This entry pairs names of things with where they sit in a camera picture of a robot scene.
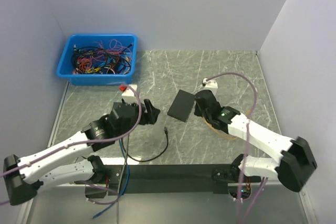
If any black ethernet cable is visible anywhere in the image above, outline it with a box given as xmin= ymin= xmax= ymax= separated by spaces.
xmin=122 ymin=126 xmax=169 ymax=163

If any black network switch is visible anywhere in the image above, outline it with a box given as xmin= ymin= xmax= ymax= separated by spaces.
xmin=111 ymin=102 xmax=139 ymax=116
xmin=167 ymin=90 xmax=195 ymax=122

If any orange ethernet cable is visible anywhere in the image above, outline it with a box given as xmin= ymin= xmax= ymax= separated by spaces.
xmin=203 ymin=116 xmax=238 ymax=141

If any blue ethernet cable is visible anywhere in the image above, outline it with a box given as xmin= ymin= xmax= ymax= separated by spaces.
xmin=91 ymin=140 xmax=131 ymax=219

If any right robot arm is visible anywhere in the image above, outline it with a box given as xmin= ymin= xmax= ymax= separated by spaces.
xmin=194 ymin=90 xmax=317 ymax=193

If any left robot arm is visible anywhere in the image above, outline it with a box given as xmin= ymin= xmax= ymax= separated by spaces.
xmin=1 ymin=99 xmax=160 ymax=206

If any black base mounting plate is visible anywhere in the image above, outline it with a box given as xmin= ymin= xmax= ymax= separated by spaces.
xmin=75 ymin=164 xmax=263 ymax=196

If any blue plastic bin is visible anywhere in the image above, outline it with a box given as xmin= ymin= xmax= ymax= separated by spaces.
xmin=57 ymin=34 xmax=138 ymax=86

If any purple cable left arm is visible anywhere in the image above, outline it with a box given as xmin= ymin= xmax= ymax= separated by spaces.
xmin=0 ymin=84 xmax=144 ymax=206

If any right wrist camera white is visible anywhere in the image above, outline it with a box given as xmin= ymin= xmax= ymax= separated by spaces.
xmin=202 ymin=78 xmax=218 ymax=95

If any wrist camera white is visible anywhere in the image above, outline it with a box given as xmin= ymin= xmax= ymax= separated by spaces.
xmin=202 ymin=78 xmax=218 ymax=95
xmin=119 ymin=84 xmax=137 ymax=104

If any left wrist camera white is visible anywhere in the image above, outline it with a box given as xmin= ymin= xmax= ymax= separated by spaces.
xmin=119 ymin=84 xmax=137 ymax=104

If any aluminium rail frame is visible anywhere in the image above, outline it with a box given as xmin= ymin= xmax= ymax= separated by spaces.
xmin=25 ymin=50 xmax=314 ymax=223

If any tangled coloured cables bundle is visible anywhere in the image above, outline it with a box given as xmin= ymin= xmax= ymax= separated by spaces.
xmin=70 ymin=38 xmax=134 ymax=76

